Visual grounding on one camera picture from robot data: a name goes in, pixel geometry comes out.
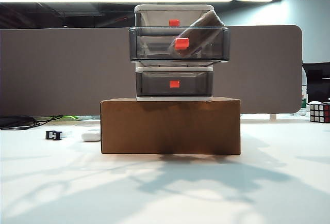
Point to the white partition foot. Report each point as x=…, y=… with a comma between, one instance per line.
x=272, y=117

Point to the black rubiks cube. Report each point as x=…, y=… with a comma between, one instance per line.
x=319, y=113

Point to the small black plastic clip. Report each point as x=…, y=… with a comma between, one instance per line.
x=48, y=135

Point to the black office chair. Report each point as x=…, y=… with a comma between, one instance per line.
x=317, y=84

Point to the clear bottle with green label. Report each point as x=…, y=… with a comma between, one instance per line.
x=304, y=102

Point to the white earbuds case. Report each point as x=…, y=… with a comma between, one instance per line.
x=90, y=136

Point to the brown cardboard box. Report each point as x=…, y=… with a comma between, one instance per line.
x=167, y=128

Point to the grey desk partition panel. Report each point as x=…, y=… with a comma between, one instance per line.
x=64, y=74

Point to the white plastic drawer cabinet frame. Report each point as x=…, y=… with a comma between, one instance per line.
x=175, y=7

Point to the pack of brown napkins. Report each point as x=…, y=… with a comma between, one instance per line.
x=203, y=31

